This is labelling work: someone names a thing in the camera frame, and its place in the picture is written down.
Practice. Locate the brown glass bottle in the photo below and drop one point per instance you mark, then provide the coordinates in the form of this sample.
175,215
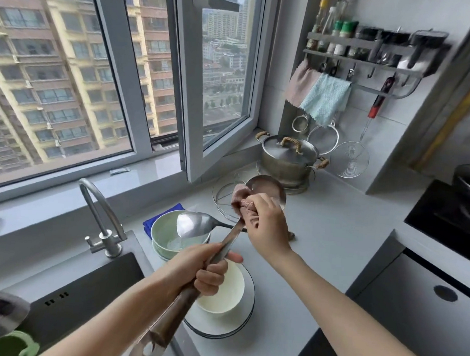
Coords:
318,24

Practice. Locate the dark wall spice rack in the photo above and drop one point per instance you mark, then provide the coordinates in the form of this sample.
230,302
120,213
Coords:
346,42

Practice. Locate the small steel drinking faucet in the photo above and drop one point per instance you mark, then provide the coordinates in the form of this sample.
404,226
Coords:
101,215

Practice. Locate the person's right hand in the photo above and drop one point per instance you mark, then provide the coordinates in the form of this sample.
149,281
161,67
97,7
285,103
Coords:
269,229

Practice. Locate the black glass cooktop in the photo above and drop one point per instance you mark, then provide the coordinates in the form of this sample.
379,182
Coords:
442,224

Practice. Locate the small white bowl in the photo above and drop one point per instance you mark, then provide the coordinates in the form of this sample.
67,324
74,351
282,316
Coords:
230,290

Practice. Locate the green silicone cup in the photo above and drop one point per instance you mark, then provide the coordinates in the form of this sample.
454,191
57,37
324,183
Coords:
6,346

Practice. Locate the light blue fluffy cloth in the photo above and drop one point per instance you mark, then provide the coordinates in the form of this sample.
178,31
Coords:
327,98

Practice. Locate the pale green bowl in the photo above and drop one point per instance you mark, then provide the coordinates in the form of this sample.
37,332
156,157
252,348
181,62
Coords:
162,255
164,231

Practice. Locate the clear tall bottle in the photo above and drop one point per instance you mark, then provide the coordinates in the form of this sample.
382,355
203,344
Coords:
327,28

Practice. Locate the clear glass bottle dark cap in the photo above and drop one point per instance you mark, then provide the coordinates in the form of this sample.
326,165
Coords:
341,5

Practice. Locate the open grey window sash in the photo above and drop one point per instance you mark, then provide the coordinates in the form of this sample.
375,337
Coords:
185,81

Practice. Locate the person's right forearm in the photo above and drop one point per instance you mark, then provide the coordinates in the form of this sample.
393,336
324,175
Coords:
349,322

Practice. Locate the brushed steel range hood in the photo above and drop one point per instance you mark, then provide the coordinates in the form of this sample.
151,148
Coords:
434,96

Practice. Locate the pink dish cloth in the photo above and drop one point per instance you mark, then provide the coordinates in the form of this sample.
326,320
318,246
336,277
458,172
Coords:
241,202

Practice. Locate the grey base cabinet round knob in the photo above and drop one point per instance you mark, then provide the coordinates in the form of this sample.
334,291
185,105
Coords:
409,313

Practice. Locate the grey window frame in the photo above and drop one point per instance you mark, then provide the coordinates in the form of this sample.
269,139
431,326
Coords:
122,77

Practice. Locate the medium steel mesh strainer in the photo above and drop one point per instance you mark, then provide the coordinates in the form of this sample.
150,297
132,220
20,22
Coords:
322,139

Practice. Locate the pink zigzag-edged cloth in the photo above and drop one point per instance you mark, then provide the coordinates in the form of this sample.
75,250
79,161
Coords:
300,82

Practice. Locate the stainless steel sink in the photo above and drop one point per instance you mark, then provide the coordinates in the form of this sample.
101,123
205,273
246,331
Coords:
77,293

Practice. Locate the small grey sachet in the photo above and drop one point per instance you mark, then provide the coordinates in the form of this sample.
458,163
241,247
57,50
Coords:
119,171

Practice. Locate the stainless steel pot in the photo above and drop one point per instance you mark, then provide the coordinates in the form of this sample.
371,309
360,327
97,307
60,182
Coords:
287,167

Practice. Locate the yellow pipe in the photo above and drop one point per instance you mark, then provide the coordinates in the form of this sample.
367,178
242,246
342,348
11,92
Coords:
453,117

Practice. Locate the steel pot lid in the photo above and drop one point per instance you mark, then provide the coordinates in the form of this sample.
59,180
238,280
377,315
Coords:
288,149

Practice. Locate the yellow apartment building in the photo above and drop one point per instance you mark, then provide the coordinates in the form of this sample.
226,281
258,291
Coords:
46,73

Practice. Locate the person's left forearm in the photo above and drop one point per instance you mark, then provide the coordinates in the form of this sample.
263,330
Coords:
106,327

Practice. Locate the person's left hand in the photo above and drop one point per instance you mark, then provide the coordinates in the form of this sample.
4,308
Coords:
192,266

